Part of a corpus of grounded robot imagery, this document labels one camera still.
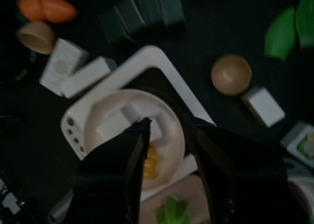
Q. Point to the plain white block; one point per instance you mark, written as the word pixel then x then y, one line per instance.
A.
pixel 87 77

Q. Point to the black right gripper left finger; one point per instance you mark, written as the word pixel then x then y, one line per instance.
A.
pixel 110 172

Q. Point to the cream plastic bowl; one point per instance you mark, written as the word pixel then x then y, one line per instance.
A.
pixel 118 97

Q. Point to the small white cube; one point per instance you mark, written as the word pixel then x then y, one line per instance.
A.
pixel 264 106

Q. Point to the pink tray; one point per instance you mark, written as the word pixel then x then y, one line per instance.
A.
pixel 189 188

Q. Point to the green toy lettuce leaf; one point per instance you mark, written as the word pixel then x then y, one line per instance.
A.
pixel 174 210

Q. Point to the round wooden bowl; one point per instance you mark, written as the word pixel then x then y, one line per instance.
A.
pixel 232 74

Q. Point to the white kitchen scale black top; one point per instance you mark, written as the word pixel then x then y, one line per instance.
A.
pixel 151 57

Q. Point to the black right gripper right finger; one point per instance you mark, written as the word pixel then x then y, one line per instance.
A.
pixel 245 178

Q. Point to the white box with green print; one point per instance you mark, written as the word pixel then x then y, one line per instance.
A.
pixel 302 145

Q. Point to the dark green ridged box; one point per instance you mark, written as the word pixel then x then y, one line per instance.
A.
pixel 143 13

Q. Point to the large green toy leaves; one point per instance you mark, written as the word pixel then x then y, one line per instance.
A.
pixel 282 35

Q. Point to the orange bowl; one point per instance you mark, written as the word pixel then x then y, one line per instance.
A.
pixel 36 37

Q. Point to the orange toy fruit slice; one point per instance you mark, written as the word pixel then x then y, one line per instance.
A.
pixel 153 163

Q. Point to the white block with round dent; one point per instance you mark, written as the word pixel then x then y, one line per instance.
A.
pixel 62 65

